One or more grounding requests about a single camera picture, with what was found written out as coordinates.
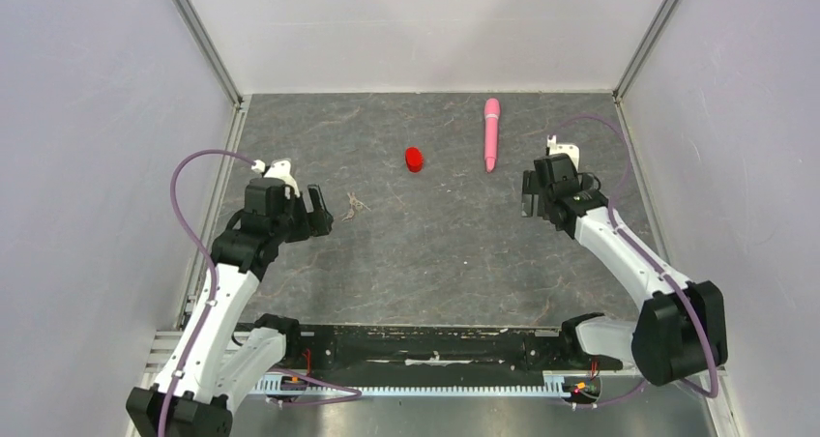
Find metal key bunch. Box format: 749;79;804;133
342;191;370;222

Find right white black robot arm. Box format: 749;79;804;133
522;154;728;396

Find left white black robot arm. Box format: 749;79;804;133
126;177;334;436

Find pink pen-shaped stick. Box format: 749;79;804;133
483;98;501;173

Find red cylindrical cap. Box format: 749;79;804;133
404;147;425;173

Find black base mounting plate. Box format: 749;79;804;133
275;324;624;387

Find left aluminium frame rail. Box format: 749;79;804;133
171;0;249;328

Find aluminium frame rail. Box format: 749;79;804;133
612;0;683;258
171;0;249;328

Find right aluminium frame rail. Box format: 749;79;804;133
612;0;683;258

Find white slotted cable duct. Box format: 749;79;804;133
249;373;600;399

